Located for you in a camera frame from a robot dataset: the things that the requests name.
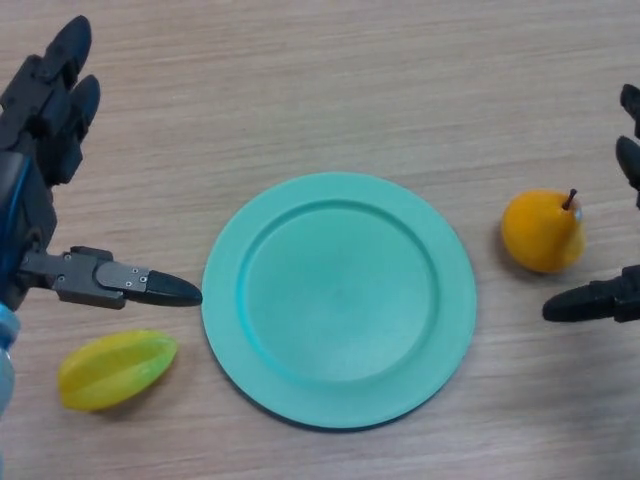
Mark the green round plate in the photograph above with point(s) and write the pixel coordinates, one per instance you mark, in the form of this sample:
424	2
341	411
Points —
340	300

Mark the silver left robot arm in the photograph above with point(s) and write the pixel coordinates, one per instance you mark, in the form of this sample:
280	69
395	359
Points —
6	360

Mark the yellow orange pear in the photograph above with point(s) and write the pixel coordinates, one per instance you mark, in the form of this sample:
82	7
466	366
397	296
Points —
540	230

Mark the yellow green starfruit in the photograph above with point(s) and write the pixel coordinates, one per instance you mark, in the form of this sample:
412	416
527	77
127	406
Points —
115	370

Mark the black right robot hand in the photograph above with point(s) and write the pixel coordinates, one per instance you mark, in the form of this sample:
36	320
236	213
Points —
625	295

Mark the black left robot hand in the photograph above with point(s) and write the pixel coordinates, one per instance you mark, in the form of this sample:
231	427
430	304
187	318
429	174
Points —
80	272

